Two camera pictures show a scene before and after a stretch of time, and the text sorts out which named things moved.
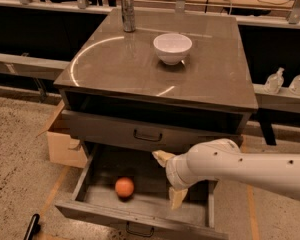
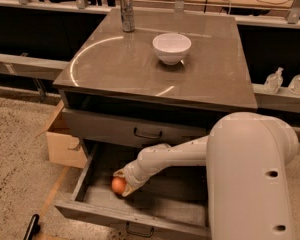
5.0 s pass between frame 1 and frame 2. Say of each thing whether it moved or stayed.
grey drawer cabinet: stayed
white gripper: moved
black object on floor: stayed
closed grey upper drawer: stayed
